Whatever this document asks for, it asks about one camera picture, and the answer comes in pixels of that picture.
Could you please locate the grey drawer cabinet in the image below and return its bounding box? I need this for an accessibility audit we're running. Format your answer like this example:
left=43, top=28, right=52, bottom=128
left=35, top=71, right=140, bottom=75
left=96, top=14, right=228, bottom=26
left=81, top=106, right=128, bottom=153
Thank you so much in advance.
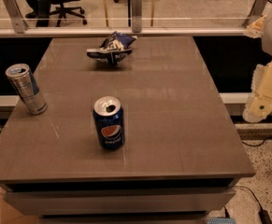
left=3, top=187, right=236, bottom=224

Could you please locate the blue chip bag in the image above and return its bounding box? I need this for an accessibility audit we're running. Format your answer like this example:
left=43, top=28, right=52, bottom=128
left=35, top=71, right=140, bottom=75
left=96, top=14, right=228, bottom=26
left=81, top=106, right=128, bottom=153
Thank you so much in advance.
left=86, top=31, right=137, bottom=65

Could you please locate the black power cable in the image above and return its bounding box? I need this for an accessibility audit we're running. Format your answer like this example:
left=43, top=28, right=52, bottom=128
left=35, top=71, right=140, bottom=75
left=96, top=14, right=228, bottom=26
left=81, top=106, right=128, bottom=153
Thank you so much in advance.
left=223, top=135, right=272, bottom=224

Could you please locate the silver energy drink can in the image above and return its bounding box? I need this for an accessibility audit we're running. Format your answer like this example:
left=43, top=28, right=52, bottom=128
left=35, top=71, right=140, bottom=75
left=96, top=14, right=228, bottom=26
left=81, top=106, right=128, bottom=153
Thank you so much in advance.
left=6, top=63, right=47, bottom=115

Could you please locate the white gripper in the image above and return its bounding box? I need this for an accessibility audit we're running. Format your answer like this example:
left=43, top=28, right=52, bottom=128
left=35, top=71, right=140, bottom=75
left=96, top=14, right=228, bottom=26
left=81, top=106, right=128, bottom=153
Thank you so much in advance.
left=242, top=16, right=272, bottom=123

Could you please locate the blue pepsi can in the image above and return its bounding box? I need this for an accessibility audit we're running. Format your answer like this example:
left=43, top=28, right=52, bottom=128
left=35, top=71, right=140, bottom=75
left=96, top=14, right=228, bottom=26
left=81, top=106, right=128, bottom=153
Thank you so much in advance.
left=93, top=96, right=124, bottom=150

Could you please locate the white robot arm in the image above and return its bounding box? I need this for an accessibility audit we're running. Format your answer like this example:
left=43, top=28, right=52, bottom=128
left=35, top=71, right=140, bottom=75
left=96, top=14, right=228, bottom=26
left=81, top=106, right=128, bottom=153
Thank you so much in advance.
left=242, top=8, right=272, bottom=123

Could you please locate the glass railing with metal posts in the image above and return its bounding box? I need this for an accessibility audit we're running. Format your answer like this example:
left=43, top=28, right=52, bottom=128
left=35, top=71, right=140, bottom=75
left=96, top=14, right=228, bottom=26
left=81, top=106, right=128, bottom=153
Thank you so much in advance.
left=0, top=0, right=269, bottom=37

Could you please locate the blue box on floor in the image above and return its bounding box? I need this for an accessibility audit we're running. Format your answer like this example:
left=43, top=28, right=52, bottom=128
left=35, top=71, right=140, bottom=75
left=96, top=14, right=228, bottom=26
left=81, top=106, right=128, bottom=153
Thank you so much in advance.
left=207, top=217, right=236, bottom=224

